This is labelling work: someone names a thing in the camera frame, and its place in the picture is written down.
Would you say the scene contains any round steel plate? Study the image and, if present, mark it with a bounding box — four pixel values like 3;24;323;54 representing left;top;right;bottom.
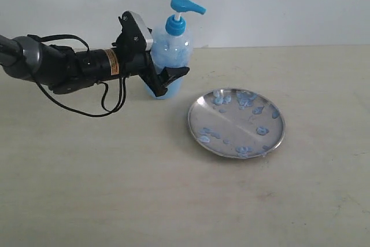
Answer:
187;88;286;160

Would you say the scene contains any blue soap pump bottle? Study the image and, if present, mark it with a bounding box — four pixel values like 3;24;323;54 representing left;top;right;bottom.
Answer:
143;0;207;101

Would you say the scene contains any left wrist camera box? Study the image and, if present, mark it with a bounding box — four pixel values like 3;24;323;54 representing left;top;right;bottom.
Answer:
112;10;154;54

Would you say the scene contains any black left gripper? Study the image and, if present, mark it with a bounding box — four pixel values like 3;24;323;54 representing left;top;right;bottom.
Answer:
96;47;190;97

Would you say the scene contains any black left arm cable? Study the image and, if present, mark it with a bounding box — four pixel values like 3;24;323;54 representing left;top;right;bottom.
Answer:
34;34;130;118

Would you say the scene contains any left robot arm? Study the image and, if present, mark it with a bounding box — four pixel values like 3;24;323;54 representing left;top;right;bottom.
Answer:
1;34;190;97

